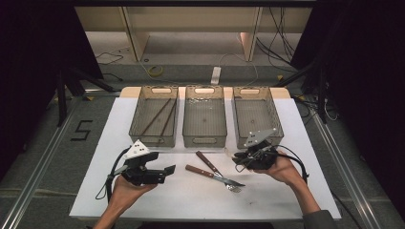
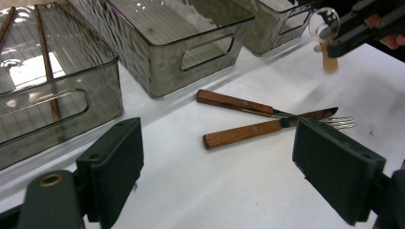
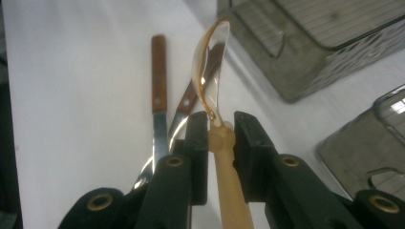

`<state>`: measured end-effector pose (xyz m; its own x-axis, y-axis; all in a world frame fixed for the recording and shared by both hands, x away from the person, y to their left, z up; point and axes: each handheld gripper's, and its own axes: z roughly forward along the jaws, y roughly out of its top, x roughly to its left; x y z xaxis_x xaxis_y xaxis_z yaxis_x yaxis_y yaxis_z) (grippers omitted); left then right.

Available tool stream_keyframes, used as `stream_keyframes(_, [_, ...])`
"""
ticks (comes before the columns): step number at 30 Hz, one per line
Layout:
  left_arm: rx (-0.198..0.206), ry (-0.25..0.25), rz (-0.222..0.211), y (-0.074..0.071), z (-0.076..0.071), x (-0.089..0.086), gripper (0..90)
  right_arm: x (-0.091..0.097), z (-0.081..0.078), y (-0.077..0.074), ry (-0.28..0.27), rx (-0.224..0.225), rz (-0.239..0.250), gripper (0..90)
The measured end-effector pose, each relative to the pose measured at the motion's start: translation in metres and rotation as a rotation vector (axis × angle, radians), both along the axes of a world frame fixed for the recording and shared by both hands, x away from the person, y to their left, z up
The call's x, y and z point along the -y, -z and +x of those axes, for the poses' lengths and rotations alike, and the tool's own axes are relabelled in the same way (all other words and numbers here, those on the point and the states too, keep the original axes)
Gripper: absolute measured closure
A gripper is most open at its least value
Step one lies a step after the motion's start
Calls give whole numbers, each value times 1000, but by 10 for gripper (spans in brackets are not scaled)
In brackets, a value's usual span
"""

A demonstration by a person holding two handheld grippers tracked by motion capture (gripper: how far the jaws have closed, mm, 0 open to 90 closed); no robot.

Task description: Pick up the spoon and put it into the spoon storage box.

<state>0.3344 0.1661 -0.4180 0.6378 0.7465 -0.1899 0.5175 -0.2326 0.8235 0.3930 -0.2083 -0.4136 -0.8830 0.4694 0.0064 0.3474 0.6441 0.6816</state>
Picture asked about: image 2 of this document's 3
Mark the dark wooden chopstick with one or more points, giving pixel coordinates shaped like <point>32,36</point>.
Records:
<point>47,66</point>
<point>8,22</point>

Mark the smoky clear plastic bin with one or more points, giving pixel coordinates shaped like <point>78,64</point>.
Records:
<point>165,63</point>
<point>95,82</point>
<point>264,35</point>

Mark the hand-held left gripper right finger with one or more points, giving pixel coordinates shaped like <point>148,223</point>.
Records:
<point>337,171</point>

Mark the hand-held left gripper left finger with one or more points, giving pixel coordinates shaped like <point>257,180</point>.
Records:
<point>111,165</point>

